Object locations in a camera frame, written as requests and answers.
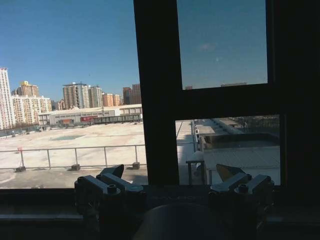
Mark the orange mid-rise buildings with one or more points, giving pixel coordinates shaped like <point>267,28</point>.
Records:
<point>110,100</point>

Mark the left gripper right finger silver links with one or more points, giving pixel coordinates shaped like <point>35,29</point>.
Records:
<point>246,185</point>

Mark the long low warehouse building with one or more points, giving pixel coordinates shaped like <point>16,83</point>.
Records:
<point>75,115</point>

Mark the dark brown twin towers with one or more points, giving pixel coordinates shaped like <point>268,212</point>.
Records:
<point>133,95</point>

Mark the grey rooftop structure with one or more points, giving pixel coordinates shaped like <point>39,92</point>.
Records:
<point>240,152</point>

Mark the metal rooftop railing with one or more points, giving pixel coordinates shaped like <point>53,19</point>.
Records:
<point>75,149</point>

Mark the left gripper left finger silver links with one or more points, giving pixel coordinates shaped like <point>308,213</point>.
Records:
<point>110,183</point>

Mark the tall white apartment tower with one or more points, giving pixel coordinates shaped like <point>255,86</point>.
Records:
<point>3,100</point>

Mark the tall grey apartment tower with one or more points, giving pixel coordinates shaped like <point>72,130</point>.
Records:
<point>75,96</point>

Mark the slim grey apartment tower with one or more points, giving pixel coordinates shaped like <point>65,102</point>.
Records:
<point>95,97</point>

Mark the brown tower with yellow sign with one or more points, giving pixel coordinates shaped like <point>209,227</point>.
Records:
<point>28,90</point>

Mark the dark window frame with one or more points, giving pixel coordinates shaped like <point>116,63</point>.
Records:
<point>160,100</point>

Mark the small metal rooftop stand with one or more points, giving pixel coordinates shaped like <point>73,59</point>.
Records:
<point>195,162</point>

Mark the cream apartment block row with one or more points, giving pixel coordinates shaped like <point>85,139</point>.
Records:
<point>30,108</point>

